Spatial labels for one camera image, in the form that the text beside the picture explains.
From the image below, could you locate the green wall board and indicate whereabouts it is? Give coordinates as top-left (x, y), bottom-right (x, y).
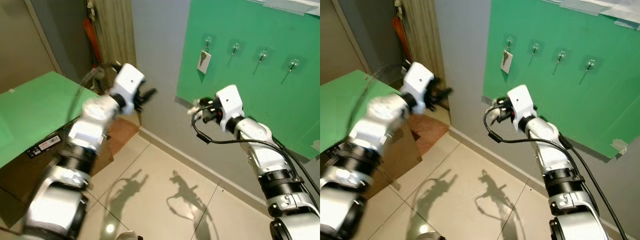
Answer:
top-left (482, 0), bottom-right (640, 161)
top-left (176, 0), bottom-right (321, 160)

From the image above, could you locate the orange stick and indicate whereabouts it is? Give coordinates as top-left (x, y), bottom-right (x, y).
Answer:
top-left (81, 16), bottom-right (104, 66)
top-left (391, 16), bottom-right (414, 61)

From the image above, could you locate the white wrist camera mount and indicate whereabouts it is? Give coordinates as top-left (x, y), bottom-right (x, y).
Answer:
top-left (214, 84), bottom-right (245, 134)
top-left (506, 84), bottom-right (537, 132)
top-left (402, 61), bottom-right (435, 114)
top-left (108, 63), bottom-right (146, 115)

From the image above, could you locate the green table sheet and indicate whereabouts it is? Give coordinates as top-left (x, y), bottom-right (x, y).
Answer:
top-left (0, 71), bottom-right (101, 170)
top-left (320, 69), bottom-right (401, 153)

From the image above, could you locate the black labelled box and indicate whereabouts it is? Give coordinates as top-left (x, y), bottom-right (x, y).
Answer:
top-left (26, 134), bottom-right (62, 159)

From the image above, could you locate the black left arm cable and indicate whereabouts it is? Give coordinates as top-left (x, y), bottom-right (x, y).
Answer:
top-left (350, 62), bottom-right (411, 126)
top-left (70, 62), bottom-right (121, 118)

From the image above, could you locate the wooden door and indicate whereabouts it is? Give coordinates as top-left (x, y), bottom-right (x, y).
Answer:
top-left (401, 0), bottom-right (447, 81)
top-left (91, 0), bottom-right (137, 71)

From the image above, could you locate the clear tape strip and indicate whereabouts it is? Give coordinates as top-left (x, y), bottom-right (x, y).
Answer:
top-left (252, 0), bottom-right (321, 17)
top-left (541, 0), bottom-right (640, 30)

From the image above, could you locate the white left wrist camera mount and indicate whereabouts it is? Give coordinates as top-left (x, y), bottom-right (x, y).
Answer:
top-left (108, 63), bottom-right (146, 115)
top-left (402, 61), bottom-right (435, 114)

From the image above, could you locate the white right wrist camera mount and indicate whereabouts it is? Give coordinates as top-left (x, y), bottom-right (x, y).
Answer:
top-left (214, 84), bottom-right (245, 134)
top-left (506, 84), bottom-right (537, 132)

